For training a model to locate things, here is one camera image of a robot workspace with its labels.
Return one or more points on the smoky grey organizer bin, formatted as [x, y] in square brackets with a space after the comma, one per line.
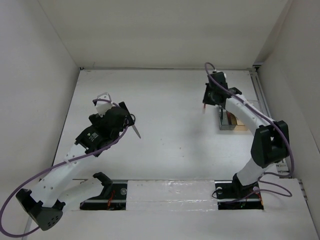
[227, 121]

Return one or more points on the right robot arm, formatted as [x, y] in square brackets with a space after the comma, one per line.
[270, 144]

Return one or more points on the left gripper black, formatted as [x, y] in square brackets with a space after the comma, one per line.
[96, 119]

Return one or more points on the red pen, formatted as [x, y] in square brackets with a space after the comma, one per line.
[204, 108]

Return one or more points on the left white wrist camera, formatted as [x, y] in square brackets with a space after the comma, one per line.
[104, 104]

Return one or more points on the black handled scissors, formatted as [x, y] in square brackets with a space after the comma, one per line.
[135, 125]

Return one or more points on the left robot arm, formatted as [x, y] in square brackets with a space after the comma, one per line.
[46, 202]

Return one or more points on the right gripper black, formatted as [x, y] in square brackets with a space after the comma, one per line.
[205, 100]

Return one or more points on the aluminium rail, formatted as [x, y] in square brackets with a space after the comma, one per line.
[259, 91]

